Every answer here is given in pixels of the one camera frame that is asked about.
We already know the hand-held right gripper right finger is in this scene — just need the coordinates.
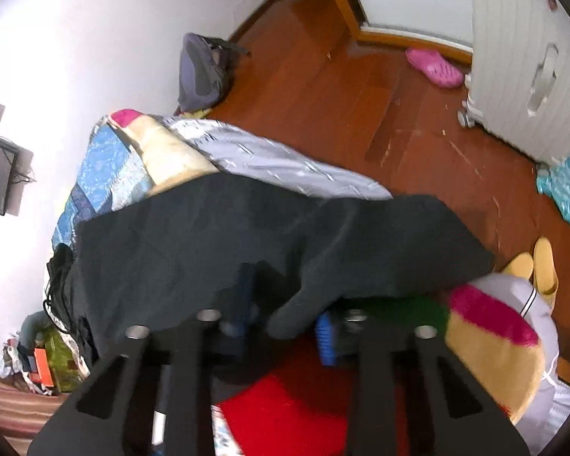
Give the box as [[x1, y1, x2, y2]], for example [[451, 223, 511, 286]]
[[315, 309, 528, 456]]

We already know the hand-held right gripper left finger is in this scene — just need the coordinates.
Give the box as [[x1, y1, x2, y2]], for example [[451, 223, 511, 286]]
[[27, 263, 260, 456]]

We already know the black zip jacket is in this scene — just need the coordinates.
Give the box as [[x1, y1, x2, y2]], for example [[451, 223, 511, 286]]
[[69, 173, 497, 381]]

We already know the orange box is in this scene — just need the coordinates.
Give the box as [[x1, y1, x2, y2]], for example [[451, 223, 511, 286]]
[[32, 348, 54, 389]]

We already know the dark cloth pile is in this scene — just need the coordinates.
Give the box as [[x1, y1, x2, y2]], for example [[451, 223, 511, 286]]
[[43, 242, 98, 377]]

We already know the grey neck pillow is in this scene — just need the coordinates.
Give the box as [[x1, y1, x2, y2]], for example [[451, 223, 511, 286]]
[[18, 311, 51, 358]]

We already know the red striped curtain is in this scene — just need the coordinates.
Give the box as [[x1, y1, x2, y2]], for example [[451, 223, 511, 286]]
[[0, 354, 73, 456]]

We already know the white crumpled plastic bag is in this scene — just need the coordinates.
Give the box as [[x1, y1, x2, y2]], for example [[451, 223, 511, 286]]
[[0, 337, 30, 382]]

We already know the grey patterned bed sheet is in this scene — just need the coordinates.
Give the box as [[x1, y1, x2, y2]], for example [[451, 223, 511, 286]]
[[164, 116, 393, 201]]

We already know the yellow slipper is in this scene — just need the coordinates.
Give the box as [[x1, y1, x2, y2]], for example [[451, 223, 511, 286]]
[[501, 253, 535, 282], [532, 237, 560, 307]]

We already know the white garment with dark stripe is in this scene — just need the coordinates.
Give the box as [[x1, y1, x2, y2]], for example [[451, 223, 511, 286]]
[[480, 273, 570, 456]]

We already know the blue patterned blanket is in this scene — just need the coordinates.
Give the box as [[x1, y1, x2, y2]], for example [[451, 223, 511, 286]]
[[52, 114, 154, 249]]

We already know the teal patterned cloth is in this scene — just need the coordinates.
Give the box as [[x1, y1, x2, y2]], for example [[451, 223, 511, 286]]
[[536, 145, 570, 228]]

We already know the pink slipper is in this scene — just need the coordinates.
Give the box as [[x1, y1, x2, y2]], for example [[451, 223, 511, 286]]
[[405, 47, 465, 89]]

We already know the purple grey backpack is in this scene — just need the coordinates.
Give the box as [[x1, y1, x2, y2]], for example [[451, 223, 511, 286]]
[[177, 33, 251, 116]]

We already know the white ribbed suitcase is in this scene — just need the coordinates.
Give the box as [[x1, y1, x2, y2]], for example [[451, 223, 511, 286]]
[[457, 0, 570, 168]]

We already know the wooden door frame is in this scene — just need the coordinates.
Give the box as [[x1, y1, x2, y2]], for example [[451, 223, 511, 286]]
[[313, 0, 474, 65]]

